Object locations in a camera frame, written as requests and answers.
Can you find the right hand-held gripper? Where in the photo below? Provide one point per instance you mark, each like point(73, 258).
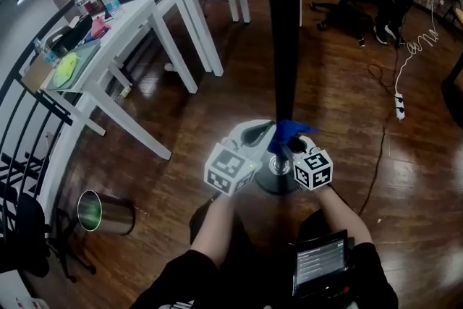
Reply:
point(313, 170)

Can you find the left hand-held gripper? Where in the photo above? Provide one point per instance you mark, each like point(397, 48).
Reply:
point(228, 170)

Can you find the blue cloth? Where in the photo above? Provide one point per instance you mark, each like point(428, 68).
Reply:
point(285, 130)

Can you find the black coat rack stand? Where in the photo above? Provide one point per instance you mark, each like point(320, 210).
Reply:
point(282, 47)

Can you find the person's left forearm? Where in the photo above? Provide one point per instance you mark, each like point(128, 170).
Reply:
point(213, 228)

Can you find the person's right forearm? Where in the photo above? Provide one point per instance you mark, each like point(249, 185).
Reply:
point(343, 217)

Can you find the black chest-mounted screen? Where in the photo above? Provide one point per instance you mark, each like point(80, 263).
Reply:
point(320, 264)

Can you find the steel trash bin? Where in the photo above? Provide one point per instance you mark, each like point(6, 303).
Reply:
point(115, 215)

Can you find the person's black shirt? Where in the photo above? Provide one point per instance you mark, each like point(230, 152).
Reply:
point(173, 282)

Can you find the green tray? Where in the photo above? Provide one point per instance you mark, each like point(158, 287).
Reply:
point(88, 54)

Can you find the pink pouch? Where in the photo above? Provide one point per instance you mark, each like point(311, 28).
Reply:
point(99, 28)

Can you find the black stair railing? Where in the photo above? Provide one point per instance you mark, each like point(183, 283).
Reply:
point(58, 108)

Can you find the yellow-green rag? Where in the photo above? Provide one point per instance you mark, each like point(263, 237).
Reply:
point(65, 68)

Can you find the black box device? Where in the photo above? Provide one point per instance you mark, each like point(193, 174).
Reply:
point(72, 34)

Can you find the brown cardboard box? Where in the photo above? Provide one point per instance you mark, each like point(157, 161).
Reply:
point(36, 74)

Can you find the black chest mount rig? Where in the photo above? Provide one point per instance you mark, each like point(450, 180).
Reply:
point(325, 300)

